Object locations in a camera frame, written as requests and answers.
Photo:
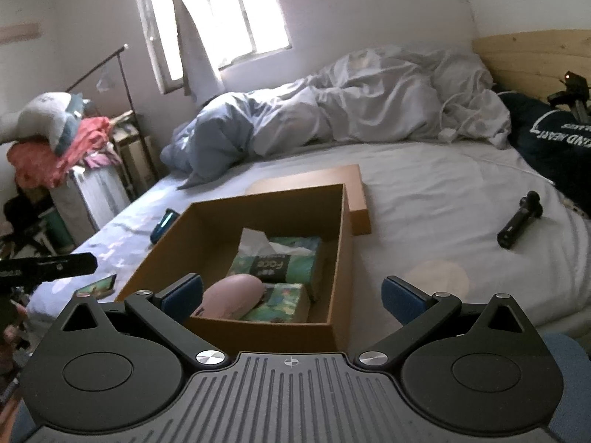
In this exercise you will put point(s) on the white charger with cable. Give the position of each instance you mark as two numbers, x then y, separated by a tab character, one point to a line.
472	116

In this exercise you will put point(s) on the black tripod device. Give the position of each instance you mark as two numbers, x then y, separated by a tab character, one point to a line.
576	95

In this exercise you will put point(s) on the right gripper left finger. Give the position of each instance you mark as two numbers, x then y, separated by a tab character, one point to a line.
161	315

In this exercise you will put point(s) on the crumpled grey duvet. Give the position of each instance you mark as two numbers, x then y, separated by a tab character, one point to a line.
378	95

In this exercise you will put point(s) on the black handheld massager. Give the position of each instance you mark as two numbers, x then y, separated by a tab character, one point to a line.
529	207

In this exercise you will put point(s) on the teal small case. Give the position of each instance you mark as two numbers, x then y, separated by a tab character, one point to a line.
163	225

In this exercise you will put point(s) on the green patterned packet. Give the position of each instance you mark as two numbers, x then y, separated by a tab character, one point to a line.
284	303

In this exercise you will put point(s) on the brown cardboard box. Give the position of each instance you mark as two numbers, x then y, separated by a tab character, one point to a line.
204	240

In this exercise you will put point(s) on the pink computer mouse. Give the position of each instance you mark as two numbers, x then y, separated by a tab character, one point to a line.
231	297

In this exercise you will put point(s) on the green tissue pack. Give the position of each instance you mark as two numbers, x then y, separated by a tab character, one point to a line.
280	260

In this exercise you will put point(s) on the white bed sheet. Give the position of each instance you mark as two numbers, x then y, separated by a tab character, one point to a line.
429	204

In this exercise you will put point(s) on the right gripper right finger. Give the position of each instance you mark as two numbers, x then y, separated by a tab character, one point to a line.
424	318

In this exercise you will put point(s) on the white window curtain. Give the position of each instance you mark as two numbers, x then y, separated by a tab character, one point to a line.
201	81

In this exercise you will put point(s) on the dark blue printed garment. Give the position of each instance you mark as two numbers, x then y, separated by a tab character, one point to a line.
553	143

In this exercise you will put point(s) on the white radiator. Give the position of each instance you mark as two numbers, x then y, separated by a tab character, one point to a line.
88	199

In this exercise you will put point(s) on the smartphone with lit screen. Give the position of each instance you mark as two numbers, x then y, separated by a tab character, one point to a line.
99	289

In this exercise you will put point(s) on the window with white frame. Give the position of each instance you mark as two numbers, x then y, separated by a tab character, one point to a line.
233	31

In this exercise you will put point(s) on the wooden headboard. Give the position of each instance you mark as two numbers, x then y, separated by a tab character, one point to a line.
535	63

